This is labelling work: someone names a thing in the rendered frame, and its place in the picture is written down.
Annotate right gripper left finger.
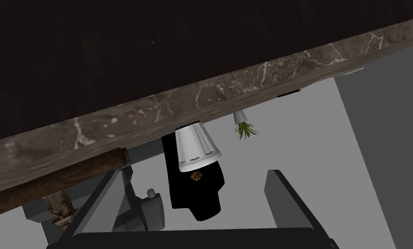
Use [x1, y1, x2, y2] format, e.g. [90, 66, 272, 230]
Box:
[50, 169, 133, 247]

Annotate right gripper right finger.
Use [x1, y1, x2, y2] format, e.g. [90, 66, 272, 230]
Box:
[264, 169, 339, 249]

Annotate brown carved object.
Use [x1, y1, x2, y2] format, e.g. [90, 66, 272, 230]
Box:
[43, 189, 77, 231]

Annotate brown wooden cylinder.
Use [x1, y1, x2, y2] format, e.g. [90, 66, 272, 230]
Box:
[0, 147, 132, 220]

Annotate small white pot green plant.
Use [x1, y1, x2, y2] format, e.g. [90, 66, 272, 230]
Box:
[232, 110, 260, 141]

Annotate white ribbed pot dark plant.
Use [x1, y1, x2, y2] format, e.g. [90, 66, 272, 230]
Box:
[161, 121, 226, 222]

